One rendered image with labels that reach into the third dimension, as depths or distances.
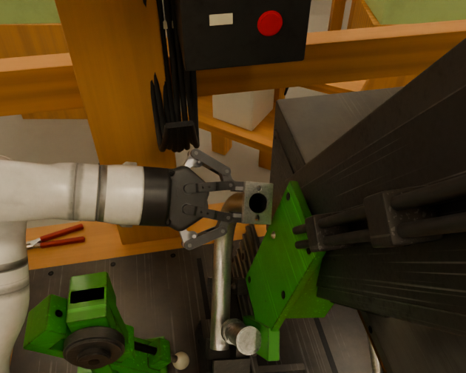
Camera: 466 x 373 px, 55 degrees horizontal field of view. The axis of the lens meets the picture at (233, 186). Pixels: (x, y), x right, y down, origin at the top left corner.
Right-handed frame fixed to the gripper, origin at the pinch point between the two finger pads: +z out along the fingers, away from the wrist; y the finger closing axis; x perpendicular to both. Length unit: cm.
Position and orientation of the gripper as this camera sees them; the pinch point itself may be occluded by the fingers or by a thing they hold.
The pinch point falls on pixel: (245, 202)
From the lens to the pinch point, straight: 60.6
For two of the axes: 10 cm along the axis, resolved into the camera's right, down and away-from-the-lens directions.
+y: 0.7, -10.0, 0.2
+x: -3.1, 0.0, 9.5
